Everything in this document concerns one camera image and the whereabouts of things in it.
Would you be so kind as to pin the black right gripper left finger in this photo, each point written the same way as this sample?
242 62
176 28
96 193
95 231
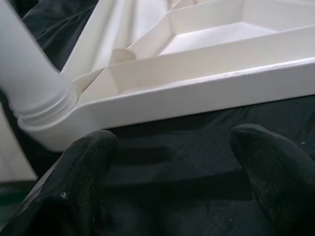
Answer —
69 191

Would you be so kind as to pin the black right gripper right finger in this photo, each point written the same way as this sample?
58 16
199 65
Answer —
283 182

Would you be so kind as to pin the white plastic children tabletop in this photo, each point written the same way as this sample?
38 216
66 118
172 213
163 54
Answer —
197 86

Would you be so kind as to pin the white plastic table leg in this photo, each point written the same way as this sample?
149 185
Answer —
24 68

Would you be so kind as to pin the black cloth table cover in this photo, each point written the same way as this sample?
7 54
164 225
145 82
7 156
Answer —
172 152

